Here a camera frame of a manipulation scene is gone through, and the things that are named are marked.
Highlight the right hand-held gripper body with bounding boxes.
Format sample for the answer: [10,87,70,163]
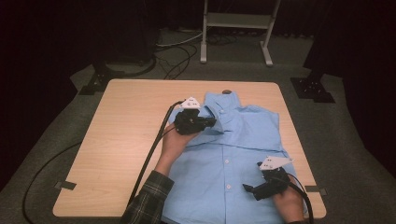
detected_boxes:
[257,157,294,199]

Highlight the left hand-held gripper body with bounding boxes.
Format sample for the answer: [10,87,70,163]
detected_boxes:
[173,96,205,135]

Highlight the light blue button shirt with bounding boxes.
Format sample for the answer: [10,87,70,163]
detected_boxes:
[162,91,307,224]

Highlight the person's left hand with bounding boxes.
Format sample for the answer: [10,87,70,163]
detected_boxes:
[161,123,200,157]

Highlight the person's right hand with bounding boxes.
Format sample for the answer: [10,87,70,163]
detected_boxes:
[273,186,305,224]

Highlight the black tape piece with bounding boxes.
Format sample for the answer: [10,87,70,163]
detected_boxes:
[304,185,328,196]
[54,180,78,190]

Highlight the large black equipment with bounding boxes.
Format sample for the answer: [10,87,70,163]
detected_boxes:
[104,26,158,78]

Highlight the black stand base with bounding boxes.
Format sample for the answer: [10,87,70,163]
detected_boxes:
[290,73,336,105]
[78,60,125,96]

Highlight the white metal stand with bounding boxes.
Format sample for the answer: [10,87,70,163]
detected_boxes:
[200,0,282,67]

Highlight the dark curtain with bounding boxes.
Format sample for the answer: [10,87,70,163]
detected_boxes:
[0,0,104,192]
[303,0,396,180]

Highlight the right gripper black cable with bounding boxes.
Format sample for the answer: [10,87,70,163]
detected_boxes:
[288,173,315,224]

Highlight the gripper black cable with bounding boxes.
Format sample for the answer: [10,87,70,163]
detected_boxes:
[288,173,315,224]
[127,100,185,206]

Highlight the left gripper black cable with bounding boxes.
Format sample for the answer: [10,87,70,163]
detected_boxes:
[127,100,185,206]

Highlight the thin black floor cables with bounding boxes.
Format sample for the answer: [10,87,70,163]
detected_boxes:
[154,43,199,80]

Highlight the white floor cable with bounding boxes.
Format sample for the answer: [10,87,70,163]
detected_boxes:
[155,31,204,49]

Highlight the dark cable bundle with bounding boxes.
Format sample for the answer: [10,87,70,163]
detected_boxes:
[205,31,239,47]

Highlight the long black cable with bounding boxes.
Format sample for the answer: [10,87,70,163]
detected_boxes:
[21,142,82,224]

